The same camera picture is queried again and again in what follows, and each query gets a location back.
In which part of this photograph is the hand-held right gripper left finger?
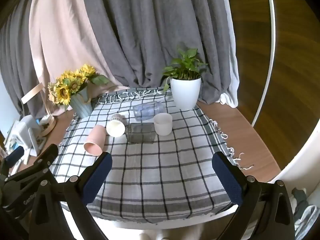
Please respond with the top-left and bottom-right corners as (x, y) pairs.
(29, 152), (113, 240)

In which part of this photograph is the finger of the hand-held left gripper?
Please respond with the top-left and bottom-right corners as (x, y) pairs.
(5, 144), (59, 189)
(0, 146), (25, 179)

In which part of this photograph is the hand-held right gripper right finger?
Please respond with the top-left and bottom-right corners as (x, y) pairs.
(212, 152), (296, 240)

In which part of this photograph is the pink cup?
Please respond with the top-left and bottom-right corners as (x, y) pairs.
(84, 125), (106, 155)

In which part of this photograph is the striped white paper cup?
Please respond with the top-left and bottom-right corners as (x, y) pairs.
(106, 113), (125, 137)

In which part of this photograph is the grey glass cup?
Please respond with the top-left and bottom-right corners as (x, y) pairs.
(126, 123), (155, 144)

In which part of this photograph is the clear plastic cup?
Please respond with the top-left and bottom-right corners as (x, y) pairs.
(133, 101), (165, 122)

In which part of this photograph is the white plastic device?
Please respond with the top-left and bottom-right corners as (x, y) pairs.
(14, 115), (42, 156)

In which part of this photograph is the round wooden tray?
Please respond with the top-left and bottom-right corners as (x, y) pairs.
(37, 115), (57, 137)

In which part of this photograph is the wooden slat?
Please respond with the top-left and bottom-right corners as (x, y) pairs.
(21, 84), (43, 104)

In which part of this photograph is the checked tablecloth with fringe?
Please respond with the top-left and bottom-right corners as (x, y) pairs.
(49, 88), (254, 224)

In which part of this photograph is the grey cloth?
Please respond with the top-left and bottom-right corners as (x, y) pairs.
(291, 187), (310, 220)

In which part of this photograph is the pale blue ribbed vase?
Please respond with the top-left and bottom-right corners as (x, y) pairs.
(69, 87), (93, 118)

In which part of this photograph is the white curved panel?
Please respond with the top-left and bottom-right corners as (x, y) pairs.
(274, 120), (320, 183)

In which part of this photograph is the grey curtain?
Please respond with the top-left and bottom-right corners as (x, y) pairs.
(80, 0), (238, 104)
(0, 25), (52, 120)

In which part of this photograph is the sunflower bouquet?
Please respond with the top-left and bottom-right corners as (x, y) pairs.
(47, 64), (110, 105)

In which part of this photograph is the white plant pot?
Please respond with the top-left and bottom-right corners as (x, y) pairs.
(170, 77), (202, 110)

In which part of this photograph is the white sheer curtain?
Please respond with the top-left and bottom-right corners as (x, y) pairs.
(217, 0), (240, 108)

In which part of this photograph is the green leafy plant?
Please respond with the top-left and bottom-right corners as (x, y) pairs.
(161, 47), (209, 95)

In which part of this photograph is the pink curtain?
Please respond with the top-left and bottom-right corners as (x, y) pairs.
(27, 0), (130, 117)

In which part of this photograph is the white thin hoop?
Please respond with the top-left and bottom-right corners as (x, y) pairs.
(251, 0), (278, 128)

